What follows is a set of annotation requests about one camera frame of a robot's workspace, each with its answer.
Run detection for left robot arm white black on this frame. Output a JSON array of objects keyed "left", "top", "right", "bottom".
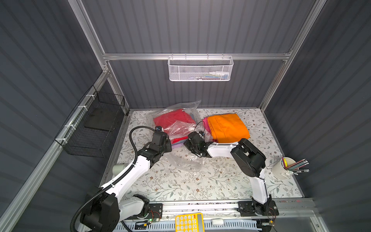
[{"left": 70, "top": 126, "right": 172, "bottom": 232}]

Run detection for clear plastic vacuum bag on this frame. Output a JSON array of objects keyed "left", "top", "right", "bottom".
[{"left": 146, "top": 100, "right": 213, "bottom": 172}]

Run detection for orange trousers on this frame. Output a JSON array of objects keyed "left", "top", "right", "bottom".
[{"left": 207, "top": 114, "right": 250, "bottom": 143}]

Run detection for lilac folded garment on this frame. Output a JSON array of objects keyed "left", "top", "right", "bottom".
[{"left": 171, "top": 136, "right": 188, "bottom": 145}]

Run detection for left black corrugated cable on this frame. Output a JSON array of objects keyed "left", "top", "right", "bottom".
[{"left": 69, "top": 126, "right": 158, "bottom": 232}]

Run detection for pink trousers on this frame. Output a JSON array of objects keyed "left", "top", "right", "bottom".
[{"left": 203, "top": 118, "right": 215, "bottom": 142}]

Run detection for yellow calculator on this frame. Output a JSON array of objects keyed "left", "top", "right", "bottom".
[{"left": 175, "top": 213, "right": 205, "bottom": 232}]

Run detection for black wire mesh basket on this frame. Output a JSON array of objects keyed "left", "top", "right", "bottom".
[{"left": 55, "top": 87, "right": 126, "bottom": 158}]

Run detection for red garment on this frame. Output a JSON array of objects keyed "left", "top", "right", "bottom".
[{"left": 153, "top": 109, "right": 196, "bottom": 140}]

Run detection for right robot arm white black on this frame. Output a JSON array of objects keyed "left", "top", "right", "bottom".
[{"left": 184, "top": 132, "right": 271, "bottom": 205}]

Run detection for white bottle in basket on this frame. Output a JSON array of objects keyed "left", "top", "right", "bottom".
[{"left": 209, "top": 71, "right": 230, "bottom": 79}]

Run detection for pale green vacuum pump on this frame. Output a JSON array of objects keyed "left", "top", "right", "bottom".
[{"left": 112, "top": 164, "right": 126, "bottom": 176}]

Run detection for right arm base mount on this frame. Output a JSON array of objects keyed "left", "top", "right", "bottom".
[{"left": 236, "top": 194, "right": 279, "bottom": 217}]

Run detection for small white box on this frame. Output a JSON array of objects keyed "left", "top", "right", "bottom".
[{"left": 212, "top": 218, "right": 224, "bottom": 226}]

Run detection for white wire mesh basket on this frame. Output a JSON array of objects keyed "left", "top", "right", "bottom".
[{"left": 167, "top": 56, "right": 234, "bottom": 82}]

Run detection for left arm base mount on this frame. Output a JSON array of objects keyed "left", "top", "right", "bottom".
[{"left": 119, "top": 194, "right": 163, "bottom": 220}]

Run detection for cup with pens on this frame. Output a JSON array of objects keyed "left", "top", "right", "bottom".
[{"left": 272, "top": 157, "right": 310, "bottom": 180}]

